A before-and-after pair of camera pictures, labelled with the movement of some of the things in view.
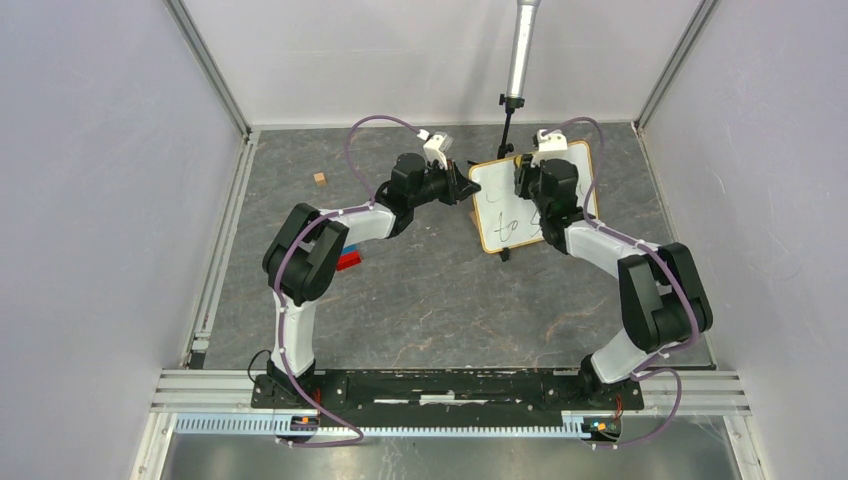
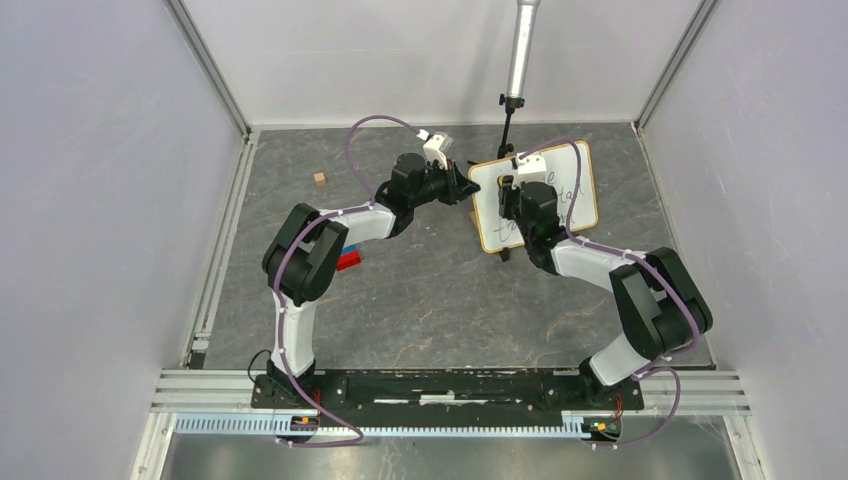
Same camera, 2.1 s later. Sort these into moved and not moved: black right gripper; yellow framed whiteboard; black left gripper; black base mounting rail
Moved: black right gripper
Not moved: yellow framed whiteboard; black base mounting rail; black left gripper
